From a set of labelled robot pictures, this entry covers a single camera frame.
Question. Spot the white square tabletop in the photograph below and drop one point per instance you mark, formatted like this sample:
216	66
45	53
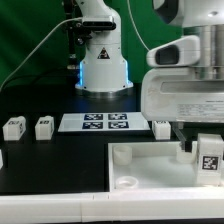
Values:
150	165

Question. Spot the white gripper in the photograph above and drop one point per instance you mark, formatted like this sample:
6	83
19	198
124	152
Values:
171	90

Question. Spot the white sheet with tags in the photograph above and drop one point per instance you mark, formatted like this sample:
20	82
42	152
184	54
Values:
115	121

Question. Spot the green backdrop curtain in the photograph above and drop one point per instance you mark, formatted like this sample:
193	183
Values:
35	51

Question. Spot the white obstacle wall front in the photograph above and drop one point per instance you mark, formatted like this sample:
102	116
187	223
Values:
192	203

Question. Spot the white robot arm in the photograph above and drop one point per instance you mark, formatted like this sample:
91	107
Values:
104	71

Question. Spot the white block left edge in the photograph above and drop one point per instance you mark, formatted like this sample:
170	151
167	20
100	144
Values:
1	159

